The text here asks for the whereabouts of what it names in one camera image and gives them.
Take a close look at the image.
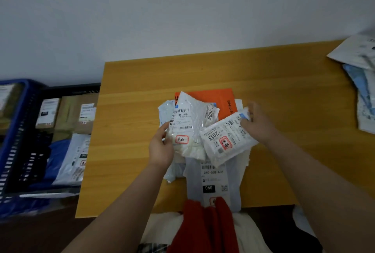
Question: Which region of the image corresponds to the person's right hand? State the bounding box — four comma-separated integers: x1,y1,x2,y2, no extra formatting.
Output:
240,102,281,145

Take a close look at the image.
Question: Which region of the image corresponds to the person's left hand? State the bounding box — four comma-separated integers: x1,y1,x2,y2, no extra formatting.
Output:
148,122,176,171

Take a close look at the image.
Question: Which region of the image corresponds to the white parcel with tall label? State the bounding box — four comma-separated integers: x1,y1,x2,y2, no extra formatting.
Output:
165,91,212,162

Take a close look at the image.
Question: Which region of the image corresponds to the white parcel red stamp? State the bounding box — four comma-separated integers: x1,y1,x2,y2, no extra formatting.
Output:
200,107,259,168

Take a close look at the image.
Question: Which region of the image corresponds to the person's left forearm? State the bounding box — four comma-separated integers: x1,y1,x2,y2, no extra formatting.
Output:
61,163,166,253

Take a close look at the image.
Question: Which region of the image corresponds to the person's right forearm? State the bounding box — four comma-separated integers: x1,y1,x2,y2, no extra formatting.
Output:
264,131,375,253

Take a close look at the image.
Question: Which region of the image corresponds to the pale blue-white parcel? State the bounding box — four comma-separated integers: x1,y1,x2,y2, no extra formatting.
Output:
158,99,177,129

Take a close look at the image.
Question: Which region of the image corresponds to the clear bagged parcel white label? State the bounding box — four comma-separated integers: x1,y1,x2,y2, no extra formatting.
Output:
202,103,220,129

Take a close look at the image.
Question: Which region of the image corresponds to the orange parcel bag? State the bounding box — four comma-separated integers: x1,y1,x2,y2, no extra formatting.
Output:
175,88,238,121

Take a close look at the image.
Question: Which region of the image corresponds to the white crumpled parcel bag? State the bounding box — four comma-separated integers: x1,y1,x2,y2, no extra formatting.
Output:
163,156,188,185

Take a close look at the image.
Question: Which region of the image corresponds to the grey parcel with black label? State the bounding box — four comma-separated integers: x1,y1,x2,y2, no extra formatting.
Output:
185,155,244,213

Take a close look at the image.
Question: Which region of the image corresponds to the large brown cardboard box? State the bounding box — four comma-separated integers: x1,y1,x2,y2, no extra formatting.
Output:
55,94,99,135

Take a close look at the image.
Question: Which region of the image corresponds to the white parcel bag with label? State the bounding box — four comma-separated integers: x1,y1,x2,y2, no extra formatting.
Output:
52,133,92,187

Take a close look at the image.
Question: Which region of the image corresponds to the white shirt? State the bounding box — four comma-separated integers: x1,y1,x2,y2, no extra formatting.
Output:
140,211,273,253

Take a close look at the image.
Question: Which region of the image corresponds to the red scarf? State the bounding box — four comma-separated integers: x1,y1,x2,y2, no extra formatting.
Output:
166,197,240,253

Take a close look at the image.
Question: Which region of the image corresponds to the blue plastic parcel bag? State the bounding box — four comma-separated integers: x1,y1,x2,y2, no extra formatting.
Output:
29,139,72,191

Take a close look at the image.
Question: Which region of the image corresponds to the plaid garment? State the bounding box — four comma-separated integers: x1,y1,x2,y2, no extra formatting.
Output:
137,242,170,253

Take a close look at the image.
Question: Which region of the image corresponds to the small brown cardboard box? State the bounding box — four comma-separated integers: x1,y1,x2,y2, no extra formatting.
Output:
35,97,61,130

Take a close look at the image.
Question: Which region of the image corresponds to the light blue mailer bag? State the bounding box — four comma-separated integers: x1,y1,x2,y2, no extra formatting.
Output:
342,64,375,108

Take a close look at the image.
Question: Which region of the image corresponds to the white printed mailer bag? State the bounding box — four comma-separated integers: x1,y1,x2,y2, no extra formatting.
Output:
356,70,375,135

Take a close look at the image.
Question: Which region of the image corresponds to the black plastic crate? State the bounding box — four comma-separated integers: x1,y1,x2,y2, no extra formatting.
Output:
6,83,101,200

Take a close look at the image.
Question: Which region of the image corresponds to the blue plastic basket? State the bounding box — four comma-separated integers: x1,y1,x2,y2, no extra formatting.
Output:
0,78,79,219

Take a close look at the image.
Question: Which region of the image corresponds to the brown box in basket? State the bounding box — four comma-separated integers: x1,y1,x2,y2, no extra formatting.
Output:
0,83,24,134

